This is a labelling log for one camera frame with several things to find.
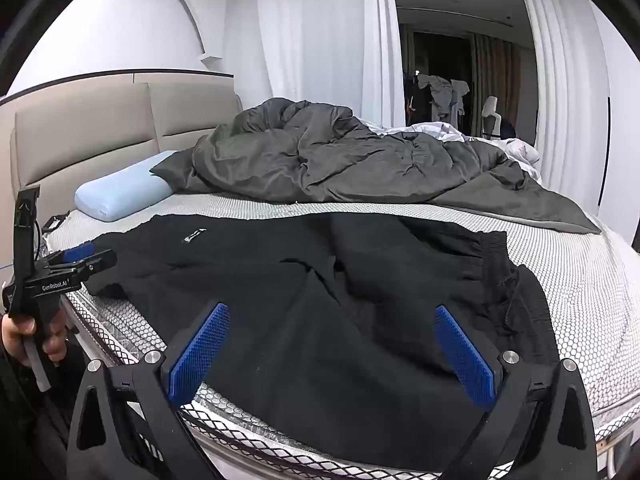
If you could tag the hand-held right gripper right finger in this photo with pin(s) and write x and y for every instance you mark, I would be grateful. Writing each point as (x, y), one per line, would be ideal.
(465, 355)

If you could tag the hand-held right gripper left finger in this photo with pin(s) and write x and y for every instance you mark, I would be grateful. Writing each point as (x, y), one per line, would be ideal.
(200, 355)

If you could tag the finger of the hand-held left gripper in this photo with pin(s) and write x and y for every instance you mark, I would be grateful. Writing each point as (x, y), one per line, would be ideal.
(100, 261)
(80, 251)

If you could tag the black pants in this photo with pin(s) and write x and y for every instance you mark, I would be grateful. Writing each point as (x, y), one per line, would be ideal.
(310, 320)

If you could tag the person's left forearm black sleeve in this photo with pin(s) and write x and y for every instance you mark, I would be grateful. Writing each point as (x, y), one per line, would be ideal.
(30, 425)

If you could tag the person's left hand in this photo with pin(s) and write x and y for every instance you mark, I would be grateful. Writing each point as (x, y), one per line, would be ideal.
(17, 327)

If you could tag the light blue pillow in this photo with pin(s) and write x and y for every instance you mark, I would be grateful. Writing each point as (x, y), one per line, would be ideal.
(125, 190)

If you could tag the beige padded headboard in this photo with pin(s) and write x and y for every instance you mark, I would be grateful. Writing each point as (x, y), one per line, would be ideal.
(90, 130)

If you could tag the honeycomb mesh bed mattress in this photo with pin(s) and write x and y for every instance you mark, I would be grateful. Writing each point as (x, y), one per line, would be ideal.
(580, 305)

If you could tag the dark grey duvet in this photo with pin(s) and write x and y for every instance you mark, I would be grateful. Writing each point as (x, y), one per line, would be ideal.
(350, 160)

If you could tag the white chair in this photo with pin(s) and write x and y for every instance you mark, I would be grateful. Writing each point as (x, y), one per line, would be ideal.
(491, 115)

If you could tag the grey clothes on rack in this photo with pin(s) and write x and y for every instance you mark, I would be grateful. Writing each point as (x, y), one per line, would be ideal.
(442, 92)

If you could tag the brown curtain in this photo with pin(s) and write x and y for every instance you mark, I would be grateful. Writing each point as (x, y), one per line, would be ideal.
(495, 75)

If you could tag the white curtain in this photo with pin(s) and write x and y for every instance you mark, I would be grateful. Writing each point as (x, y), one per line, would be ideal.
(560, 85)
(320, 30)

